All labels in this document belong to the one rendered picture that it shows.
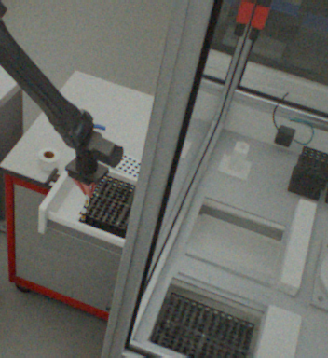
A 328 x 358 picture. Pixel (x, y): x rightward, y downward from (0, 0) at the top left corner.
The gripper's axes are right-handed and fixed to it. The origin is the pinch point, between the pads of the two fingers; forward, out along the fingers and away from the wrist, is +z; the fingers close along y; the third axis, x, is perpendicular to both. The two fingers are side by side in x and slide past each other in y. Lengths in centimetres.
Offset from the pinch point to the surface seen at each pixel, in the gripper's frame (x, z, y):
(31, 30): -172, 79, 178
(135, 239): 40, -42, -40
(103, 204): -5.0, 7.6, -1.5
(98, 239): 4.4, 11.0, -6.2
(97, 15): -220, 82, 159
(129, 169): -31.5, 17.4, 7.4
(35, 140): -25, 16, 42
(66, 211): -0.6, 12.5, 9.0
